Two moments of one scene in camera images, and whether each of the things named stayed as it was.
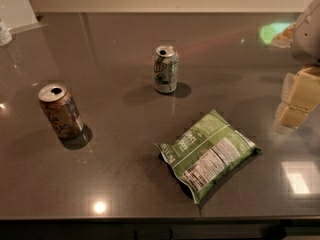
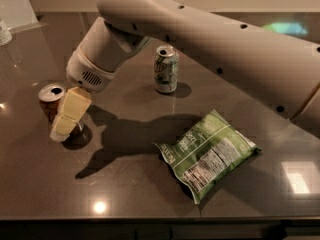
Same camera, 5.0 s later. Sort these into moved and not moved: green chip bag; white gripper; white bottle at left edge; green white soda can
Moved: white gripper
Not moved: white bottle at left edge; green white soda can; green chip bag
